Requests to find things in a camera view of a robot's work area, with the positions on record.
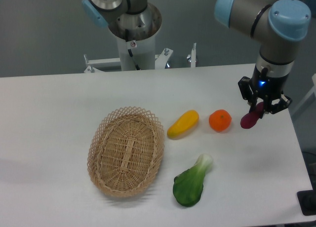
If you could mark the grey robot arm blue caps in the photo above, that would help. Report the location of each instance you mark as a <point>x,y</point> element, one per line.
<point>279,26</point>

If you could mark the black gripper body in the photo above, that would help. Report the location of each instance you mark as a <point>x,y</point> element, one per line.
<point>267,85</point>

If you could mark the yellow mango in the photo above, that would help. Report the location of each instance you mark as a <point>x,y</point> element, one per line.
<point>183,125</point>

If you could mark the purple sweet potato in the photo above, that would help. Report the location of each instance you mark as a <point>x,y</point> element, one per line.
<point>251,118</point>

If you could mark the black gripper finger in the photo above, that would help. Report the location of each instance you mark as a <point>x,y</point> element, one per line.
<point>247,94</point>
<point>269,108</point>

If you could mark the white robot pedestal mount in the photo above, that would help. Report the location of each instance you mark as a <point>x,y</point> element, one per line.
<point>135,35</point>

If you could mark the black device at table edge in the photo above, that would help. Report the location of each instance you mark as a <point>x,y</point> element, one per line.
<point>307,201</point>

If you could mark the orange tangerine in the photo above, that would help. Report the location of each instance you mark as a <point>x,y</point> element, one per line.
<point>220,120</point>

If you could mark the green bok choy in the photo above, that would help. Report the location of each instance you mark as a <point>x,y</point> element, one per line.
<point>188,186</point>

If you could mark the oval wicker basket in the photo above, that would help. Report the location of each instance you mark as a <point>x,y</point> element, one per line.
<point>126,152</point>

